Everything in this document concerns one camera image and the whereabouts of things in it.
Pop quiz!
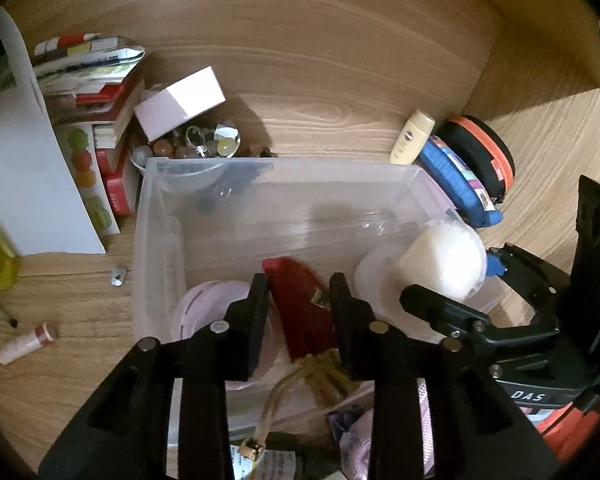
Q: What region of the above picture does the white cardboard box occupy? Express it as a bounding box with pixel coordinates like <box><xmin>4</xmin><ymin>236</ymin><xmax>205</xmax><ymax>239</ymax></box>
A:
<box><xmin>134</xmin><ymin>66</ymin><xmax>227</xmax><ymax>142</ymax></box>

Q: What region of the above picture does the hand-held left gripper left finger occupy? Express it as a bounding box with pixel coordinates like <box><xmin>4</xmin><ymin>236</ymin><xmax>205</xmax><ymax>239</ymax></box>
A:
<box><xmin>39</xmin><ymin>272</ymin><xmax>272</xmax><ymax>480</ymax></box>

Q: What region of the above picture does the pile of bead trinkets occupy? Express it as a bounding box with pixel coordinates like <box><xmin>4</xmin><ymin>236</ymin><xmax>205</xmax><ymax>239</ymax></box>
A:
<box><xmin>135</xmin><ymin>120</ymin><xmax>279</xmax><ymax>161</ymax></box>

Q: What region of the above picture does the pink round lid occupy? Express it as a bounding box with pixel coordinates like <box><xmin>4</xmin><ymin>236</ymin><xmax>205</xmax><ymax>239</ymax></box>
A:
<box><xmin>172</xmin><ymin>280</ymin><xmax>287</xmax><ymax>392</ymax></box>

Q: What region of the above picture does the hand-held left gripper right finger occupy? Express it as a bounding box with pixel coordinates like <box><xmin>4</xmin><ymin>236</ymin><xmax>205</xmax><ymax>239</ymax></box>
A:
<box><xmin>329</xmin><ymin>272</ymin><xmax>567</xmax><ymax>480</ymax></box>

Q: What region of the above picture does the red fabric pouch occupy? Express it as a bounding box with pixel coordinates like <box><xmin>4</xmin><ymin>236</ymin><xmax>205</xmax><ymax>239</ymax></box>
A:
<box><xmin>262</xmin><ymin>257</ymin><xmax>353</xmax><ymax>364</ymax></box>

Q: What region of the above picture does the green bottle with white label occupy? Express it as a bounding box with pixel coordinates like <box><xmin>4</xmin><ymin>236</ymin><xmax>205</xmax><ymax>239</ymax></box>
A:
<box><xmin>227</xmin><ymin>432</ymin><xmax>346</xmax><ymax>480</ymax></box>

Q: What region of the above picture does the red cover book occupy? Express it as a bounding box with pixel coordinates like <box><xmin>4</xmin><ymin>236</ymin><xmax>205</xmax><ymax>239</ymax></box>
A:
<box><xmin>47</xmin><ymin>79</ymin><xmax>147</xmax><ymax>126</ymax></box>

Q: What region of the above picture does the white cotton pad bag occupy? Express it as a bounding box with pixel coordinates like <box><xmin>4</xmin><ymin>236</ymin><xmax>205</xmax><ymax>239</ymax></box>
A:
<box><xmin>397</xmin><ymin>210</ymin><xmax>489</xmax><ymax>304</ymax></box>

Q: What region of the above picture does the clear plastic storage box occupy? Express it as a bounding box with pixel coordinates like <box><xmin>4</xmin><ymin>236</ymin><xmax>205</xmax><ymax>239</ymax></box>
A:
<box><xmin>130</xmin><ymin>156</ymin><xmax>509</xmax><ymax>461</ymax></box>

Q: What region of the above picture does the wooden desktop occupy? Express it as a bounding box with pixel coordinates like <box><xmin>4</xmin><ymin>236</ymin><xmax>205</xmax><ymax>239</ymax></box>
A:
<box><xmin>0</xmin><ymin>0</ymin><xmax>600</xmax><ymax>480</ymax></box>

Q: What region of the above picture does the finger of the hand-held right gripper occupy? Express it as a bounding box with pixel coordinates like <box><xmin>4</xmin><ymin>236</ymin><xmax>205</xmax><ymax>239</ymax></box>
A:
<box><xmin>485</xmin><ymin>244</ymin><xmax>575</xmax><ymax>322</ymax></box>
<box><xmin>399</xmin><ymin>284</ymin><xmax>562</xmax><ymax>352</ymax></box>

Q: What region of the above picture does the glass bowl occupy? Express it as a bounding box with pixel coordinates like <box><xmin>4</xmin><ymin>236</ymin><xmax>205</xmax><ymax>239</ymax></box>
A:
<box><xmin>129</xmin><ymin>119</ymin><xmax>243</xmax><ymax>196</ymax></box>

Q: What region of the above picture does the white green printed packet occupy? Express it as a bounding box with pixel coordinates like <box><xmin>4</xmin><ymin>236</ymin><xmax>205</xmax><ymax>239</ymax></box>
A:
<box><xmin>35</xmin><ymin>36</ymin><xmax>147</xmax><ymax>97</ymax></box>

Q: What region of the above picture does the cream lotion bottle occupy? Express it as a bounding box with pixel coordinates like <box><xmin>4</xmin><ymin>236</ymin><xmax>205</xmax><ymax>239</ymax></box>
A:
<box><xmin>389</xmin><ymin>109</ymin><xmax>437</xmax><ymax>166</ymax></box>

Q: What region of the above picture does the white translucent cup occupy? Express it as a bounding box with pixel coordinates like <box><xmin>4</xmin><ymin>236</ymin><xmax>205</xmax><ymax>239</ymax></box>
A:
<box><xmin>352</xmin><ymin>245</ymin><xmax>431</xmax><ymax>341</ymax></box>

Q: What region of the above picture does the blue zip pouch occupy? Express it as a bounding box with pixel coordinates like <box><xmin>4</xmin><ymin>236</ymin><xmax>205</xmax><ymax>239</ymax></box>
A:
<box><xmin>414</xmin><ymin>135</ymin><xmax>505</xmax><ymax>229</ymax></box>

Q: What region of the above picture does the thick red book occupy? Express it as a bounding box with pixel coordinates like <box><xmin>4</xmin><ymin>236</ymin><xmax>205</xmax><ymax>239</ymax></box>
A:
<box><xmin>92</xmin><ymin>122</ymin><xmax>143</xmax><ymax>217</ymax></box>

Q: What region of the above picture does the red white striped booklet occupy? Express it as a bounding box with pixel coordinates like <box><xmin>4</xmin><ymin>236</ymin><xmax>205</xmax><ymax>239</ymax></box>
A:
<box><xmin>34</xmin><ymin>32</ymin><xmax>102</xmax><ymax>57</ymax></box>

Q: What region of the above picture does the fruit print box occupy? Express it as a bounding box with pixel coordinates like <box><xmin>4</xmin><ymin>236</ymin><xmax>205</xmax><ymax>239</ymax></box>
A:
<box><xmin>55</xmin><ymin>122</ymin><xmax>122</xmax><ymax>237</ymax></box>

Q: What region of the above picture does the wooden shelf panel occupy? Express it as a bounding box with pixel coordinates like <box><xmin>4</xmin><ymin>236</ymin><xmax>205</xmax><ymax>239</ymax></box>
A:
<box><xmin>450</xmin><ymin>0</ymin><xmax>600</xmax><ymax>117</ymax></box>

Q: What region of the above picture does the pink braided cord bag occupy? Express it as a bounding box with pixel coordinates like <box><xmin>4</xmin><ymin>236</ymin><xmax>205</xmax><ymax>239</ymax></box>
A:
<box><xmin>339</xmin><ymin>380</ymin><xmax>437</xmax><ymax>480</ymax></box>

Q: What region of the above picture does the small pink tube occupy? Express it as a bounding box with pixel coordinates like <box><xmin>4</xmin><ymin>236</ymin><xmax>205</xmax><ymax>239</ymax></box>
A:
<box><xmin>0</xmin><ymin>322</ymin><xmax>57</xmax><ymax>366</ymax></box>

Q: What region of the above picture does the black orange round case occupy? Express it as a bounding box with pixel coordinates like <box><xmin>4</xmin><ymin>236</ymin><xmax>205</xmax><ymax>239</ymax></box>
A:
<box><xmin>437</xmin><ymin>115</ymin><xmax>516</xmax><ymax>206</ymax></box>

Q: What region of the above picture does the purple small packet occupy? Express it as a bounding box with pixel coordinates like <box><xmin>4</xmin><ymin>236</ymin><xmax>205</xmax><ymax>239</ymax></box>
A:
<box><xmin>327</xmin><ymin>407</ymin><xmax>367</xmax><ymax>437</ymax></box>

